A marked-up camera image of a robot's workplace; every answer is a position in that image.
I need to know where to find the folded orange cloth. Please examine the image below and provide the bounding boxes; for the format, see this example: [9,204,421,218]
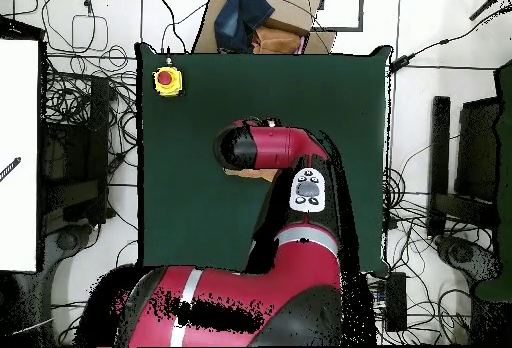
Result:
[251,26,306,56]

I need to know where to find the grey floor stand base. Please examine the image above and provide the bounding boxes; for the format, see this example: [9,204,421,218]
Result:
[41,222,98,282]

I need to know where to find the black power adapter with cable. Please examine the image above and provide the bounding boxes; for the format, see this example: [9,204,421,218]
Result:
[388,1,512,74]

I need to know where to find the brown cardboard box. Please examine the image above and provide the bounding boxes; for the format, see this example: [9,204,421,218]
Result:
[191,0,338,56]

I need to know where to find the yellow emergency stop button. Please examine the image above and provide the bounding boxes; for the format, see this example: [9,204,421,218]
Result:
[152,66,185,98]

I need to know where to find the black floor cable tangle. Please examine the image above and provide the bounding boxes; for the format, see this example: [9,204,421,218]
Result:
[41,45,140,193]
[381,165,499,346]

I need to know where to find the black flat board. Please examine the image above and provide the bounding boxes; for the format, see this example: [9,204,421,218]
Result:
[454,96,502,206]

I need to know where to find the black flat bar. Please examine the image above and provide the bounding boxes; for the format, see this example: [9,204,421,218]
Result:
[426,95,452,240]

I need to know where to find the white flat panel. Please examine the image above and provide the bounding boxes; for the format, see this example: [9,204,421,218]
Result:
[0,38,40,273]

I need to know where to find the black square frame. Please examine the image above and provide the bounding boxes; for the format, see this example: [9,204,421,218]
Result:
[305,0,365,33]

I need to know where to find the black floor stand base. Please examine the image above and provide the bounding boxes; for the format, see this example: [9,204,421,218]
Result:
[434,234,502,286]

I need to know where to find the tan terry towel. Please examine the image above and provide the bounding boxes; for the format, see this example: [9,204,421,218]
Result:
[222,166,280,184]

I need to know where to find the black power strip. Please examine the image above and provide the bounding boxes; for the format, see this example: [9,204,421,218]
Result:
[383,270,409,333]

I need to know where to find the blue jeans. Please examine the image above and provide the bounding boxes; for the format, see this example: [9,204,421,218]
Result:
[213,0,276,54]

